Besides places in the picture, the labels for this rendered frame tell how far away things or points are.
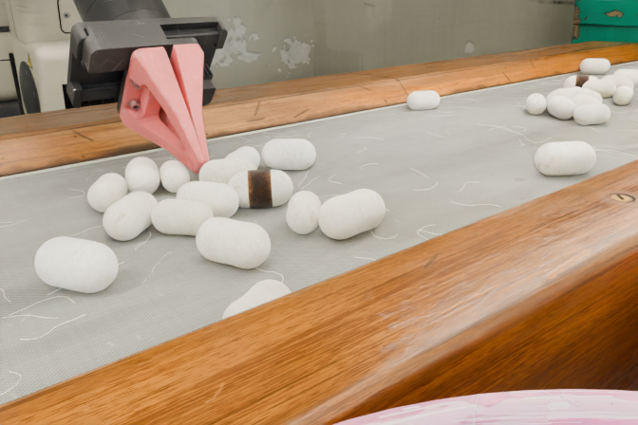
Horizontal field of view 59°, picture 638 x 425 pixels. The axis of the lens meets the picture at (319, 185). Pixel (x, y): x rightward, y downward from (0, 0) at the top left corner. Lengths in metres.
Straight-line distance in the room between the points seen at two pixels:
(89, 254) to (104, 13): 0.21
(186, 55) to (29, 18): 0.59
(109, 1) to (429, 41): 2.05
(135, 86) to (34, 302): 0.17
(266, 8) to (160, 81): 2.44
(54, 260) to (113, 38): 0.17
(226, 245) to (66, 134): 0.26
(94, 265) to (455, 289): 0.14
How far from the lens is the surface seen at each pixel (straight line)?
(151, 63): 0.37
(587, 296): 0.22
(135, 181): 0.36
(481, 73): 0.76
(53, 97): 0.92
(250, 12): 2.75
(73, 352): 0.22
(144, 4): 0.41
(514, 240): 0.23
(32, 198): 0.40
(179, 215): 0.29
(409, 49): 2.47
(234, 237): 0.24
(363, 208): 0.27
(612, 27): 1.17
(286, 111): 0.55
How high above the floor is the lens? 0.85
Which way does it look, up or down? 18 degrees down
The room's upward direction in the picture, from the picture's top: 2 degrees counter-clockwise
